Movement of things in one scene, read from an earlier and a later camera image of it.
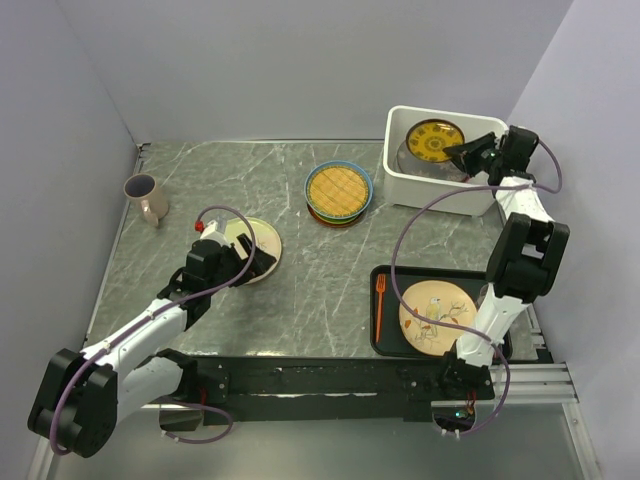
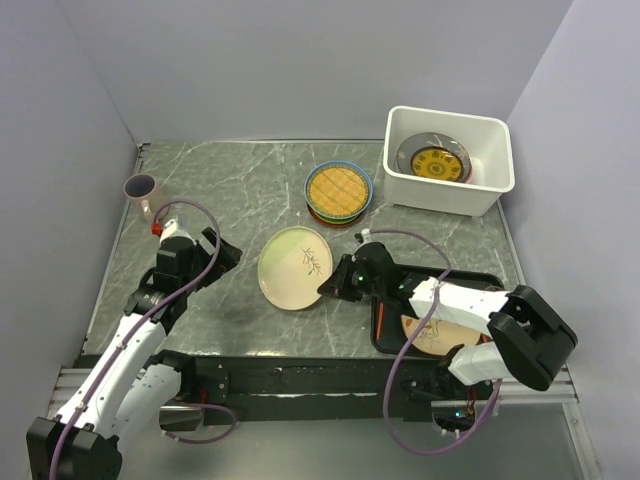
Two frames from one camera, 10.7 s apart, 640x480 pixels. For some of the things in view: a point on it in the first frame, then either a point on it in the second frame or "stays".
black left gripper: [261, 262] -> [228, 258]
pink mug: [154, 203] stays
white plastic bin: [403, 191] stays
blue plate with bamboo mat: [338, 189] stays
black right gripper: [466, 151] -> [338, 282]
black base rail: [314, 388] stays
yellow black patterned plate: [427, 139] -> [437, 163]
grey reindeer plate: [447, 169] -> [427, 140]
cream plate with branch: [266, 239] -> [293, 264]
